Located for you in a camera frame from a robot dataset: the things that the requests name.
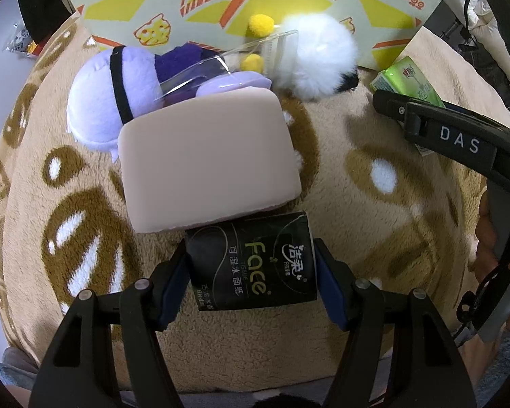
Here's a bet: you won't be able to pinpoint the black tissue pack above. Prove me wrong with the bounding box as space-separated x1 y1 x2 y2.
186 212 318 311

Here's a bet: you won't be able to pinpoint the purple white plush doll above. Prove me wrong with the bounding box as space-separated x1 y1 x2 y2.
66 43 272 160

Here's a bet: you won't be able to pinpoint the green tissue pack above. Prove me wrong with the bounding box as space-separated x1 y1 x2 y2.
368 55 448 159

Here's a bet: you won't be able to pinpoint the open cardboard box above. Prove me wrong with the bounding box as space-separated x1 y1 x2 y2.
70 0 442 70

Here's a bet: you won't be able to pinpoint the white fluffy plush yellow pompoms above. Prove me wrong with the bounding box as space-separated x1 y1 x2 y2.
240 13 359 101

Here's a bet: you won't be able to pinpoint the person right hand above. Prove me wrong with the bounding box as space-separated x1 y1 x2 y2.
473 190 510 333

